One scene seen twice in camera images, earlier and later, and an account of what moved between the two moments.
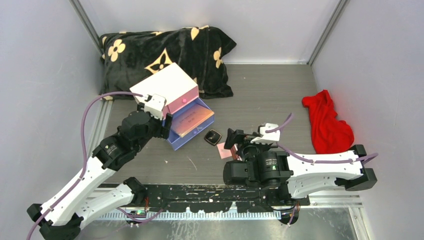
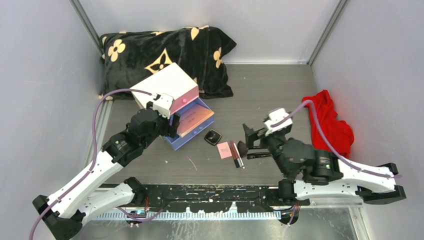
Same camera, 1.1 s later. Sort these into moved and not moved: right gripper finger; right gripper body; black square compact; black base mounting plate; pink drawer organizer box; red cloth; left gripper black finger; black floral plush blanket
Moved: right gripper finger; right gripper body; left gripper black finger
Not moved: black floral plush blanket; pink drawer organizer box; black square compact; red cloth; black base mounting plate
